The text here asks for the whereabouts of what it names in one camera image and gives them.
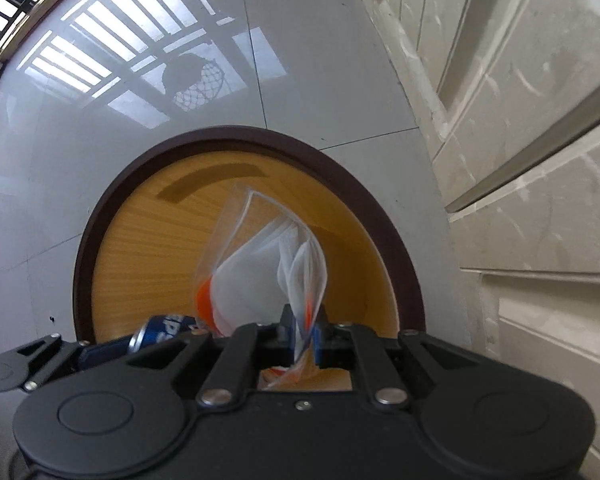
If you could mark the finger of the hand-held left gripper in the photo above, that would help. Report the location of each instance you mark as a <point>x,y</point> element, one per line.
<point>35,360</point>

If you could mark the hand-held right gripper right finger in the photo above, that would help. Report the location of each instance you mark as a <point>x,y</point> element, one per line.
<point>322,342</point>

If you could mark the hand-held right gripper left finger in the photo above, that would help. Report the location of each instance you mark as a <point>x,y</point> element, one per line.
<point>287,332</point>

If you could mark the clear plastic zip bag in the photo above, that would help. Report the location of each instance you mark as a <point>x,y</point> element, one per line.
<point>250,280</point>

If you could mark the blue drink can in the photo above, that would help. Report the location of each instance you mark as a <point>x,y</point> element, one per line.
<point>161,332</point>

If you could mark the round wooden table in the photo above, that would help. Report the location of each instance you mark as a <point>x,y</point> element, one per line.
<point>145,260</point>

